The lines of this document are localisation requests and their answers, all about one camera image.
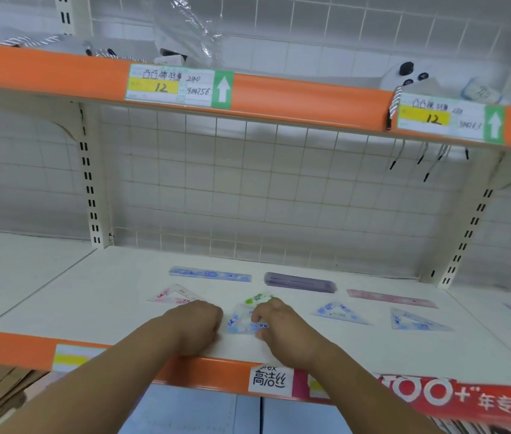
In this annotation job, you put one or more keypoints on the person's left hand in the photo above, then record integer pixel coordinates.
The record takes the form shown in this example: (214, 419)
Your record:
(194, 327)

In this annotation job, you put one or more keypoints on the person's right hand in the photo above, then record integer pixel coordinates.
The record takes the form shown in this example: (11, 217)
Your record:
(285, 332)

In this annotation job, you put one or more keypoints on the person's left fingers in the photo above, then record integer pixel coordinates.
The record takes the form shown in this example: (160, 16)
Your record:
(215, 323)

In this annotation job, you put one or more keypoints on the person's right fingers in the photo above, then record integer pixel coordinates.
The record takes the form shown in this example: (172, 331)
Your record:
(260, 325)

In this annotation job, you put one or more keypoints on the clear blue-print triangle ruler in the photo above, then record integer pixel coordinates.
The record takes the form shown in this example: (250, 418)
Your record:
(239, 320)

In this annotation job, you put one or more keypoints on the person's left forearm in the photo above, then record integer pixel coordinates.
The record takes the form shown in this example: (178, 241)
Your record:
(97, 384)

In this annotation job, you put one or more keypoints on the person's right forearm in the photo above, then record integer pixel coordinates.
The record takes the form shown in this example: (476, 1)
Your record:
(359, 393)

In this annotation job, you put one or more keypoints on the green-print triangle ruler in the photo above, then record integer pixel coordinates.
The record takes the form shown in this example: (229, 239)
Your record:
(255, 299)

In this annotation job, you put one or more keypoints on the pink-print triangle ruler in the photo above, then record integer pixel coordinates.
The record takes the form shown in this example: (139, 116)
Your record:
(175, 294)

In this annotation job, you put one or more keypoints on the blue-print straight ruler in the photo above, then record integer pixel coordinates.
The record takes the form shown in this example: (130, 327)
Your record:
(210, 274)

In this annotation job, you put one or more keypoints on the white label black characters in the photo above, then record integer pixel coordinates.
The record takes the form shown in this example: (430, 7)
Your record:
(270, 380)

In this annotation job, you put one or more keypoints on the stack of purple straight rulers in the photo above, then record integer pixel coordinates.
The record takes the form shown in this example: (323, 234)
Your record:
(300, 282)

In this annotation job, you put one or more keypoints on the pink yellow shelf label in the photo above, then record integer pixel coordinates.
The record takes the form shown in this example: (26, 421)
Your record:
(312, 386)

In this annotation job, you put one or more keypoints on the orange-edged metal shelf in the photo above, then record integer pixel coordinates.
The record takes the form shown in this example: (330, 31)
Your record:
(102, 302)
(56, 72)

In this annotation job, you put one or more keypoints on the pink-print straight ruler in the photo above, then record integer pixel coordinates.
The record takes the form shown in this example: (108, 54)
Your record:
(391, 299)

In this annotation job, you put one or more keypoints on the white yellow shelf label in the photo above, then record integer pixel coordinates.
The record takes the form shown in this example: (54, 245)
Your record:
(77, 357)

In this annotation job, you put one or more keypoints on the cream slotted shelf upright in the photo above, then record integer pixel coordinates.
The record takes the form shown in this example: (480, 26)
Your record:
(468, 221)
(90, 185)

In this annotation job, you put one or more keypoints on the red white-print banner strip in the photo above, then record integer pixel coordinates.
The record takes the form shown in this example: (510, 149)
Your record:
(459, 397)

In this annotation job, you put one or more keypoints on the white price label green arrow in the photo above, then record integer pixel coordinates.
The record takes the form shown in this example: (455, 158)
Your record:
(450, 118)
(178, 86)

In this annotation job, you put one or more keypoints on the white pouch black buttons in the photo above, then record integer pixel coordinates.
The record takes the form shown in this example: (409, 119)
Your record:
(407, 76)

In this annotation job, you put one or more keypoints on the clear plastic bag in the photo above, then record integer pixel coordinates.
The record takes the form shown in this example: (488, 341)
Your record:
(192, 27)

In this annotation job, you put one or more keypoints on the small pale blue packet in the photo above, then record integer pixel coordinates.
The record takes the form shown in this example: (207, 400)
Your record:
(481, 91)

